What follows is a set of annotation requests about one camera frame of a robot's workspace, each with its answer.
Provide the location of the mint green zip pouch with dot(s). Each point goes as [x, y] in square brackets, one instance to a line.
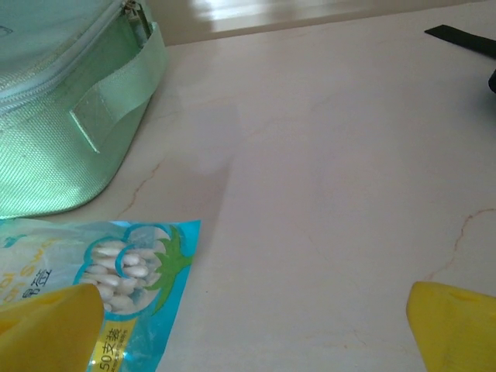
[58, 135]

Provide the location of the black backpack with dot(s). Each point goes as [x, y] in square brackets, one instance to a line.
[465, 38]

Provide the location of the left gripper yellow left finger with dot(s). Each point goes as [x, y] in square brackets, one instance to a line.
[46, 333]

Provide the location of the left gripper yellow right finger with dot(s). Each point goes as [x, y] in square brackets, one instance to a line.
[457, 333]

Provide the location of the blue cotton swab packet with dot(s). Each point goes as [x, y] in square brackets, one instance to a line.
[135, 252]

